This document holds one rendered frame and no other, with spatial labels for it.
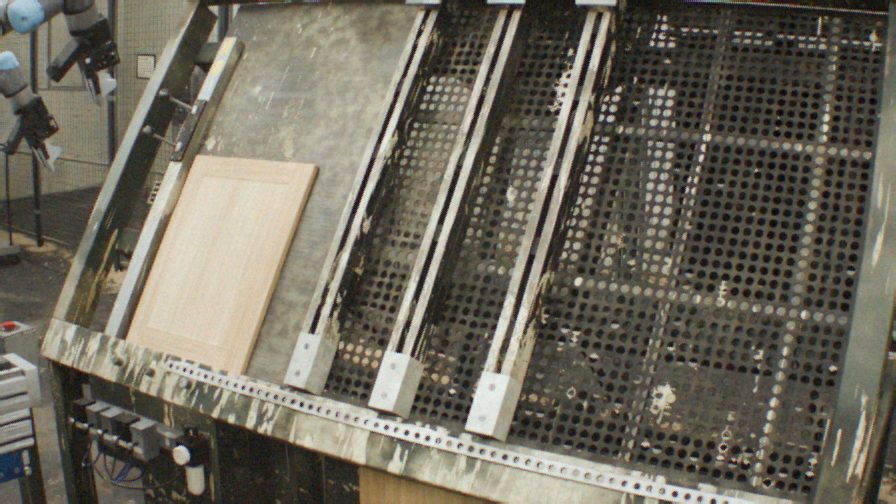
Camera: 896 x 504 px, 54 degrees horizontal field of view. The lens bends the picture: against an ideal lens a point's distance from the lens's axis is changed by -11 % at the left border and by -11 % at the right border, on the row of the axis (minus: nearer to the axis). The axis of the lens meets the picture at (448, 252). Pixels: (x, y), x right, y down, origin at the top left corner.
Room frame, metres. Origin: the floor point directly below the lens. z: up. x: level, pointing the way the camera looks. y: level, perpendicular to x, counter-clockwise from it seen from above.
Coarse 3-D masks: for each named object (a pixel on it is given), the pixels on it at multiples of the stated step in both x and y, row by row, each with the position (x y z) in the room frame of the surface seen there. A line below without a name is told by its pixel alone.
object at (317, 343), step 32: (416, 0) 2.47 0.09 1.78; (448, 0) 2.51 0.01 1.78; (416, 32) 2.46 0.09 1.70; (416, 64) 2.39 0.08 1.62; (416, 96) 2.39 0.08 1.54; (384, 128) 2.34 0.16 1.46; (384, 160) 2.27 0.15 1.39; (352, 192) 2.25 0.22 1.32; (384, 192) 2.27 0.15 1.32; (352, 224) 2.21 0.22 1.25; (352, 256) 2.16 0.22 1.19; (320, 288) 2.13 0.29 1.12; (352, 288) 2.16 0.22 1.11; (320, 320) 2.08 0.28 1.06; (320, 352) 2.05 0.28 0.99; (288, 384) 2.02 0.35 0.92; (320, 384) 2.05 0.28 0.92
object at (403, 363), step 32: (512, 0) 2.33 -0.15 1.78; (512, 32) 2.32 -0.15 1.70; (512, 64) 2.31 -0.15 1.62; (480, 96) 2.26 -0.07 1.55; (480, 128) 2.20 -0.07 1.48; (480, 160) 2.18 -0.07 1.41; (448, 192) 2.14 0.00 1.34; (448, 224) 2.08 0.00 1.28; (448, 256) 2.07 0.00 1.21; (416, 288) 2.03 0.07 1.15; (448, 288) 2.07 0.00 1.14; (416, 320) 1.98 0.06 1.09; (416, 352) 1.96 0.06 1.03; (384, 384) 1.92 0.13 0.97; (416, 384) 1.96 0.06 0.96
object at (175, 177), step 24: (240, 48) 2.84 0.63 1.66; (216, 96) 2.75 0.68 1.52; (192, 144) 2.67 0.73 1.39; (168, 168) 2.64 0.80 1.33; (168, 192) 2.59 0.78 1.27; (168, 216) 2.58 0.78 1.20; (144, 240) 2.53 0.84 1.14; (144, 264) 2.49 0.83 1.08; (120, 312) 2.42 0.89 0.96; (120, 336) 2.40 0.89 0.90
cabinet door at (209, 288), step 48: (192, 192) 2.57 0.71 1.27; (240, 192) 2.49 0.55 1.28; (288, 192) 2.41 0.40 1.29; (192, 240) 2.48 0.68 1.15; (240, 240) 2.40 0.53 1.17; (288, 240) 2.33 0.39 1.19; (192, 288) 2.38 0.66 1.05; (240, 288) 2.31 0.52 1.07; (144, 336) 2.36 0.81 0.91; (192, 336) 2.29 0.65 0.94; (240, 336) 2.22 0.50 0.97
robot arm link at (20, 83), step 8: (0, 56) 2.32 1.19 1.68; (8, 56) 2.31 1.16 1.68; (0, 64) 2.30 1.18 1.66; (8, 64) 2.31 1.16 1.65; (16, 64) 2.33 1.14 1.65; (0, 72) 2.30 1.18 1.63; (8, 72) 2.31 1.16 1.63; (16, 72) 2.33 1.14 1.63; (0, 80) 2.30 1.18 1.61; (8, 80) 2.31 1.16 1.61; (16, 80) 2.33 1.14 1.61; (24, 80) 2.35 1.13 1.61; (0, 88) 2.31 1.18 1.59; (8, 88) 2.32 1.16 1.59; (16, 88) 2.33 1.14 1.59; (24, 88) 2.35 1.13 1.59; (8, 96) 2.33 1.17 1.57
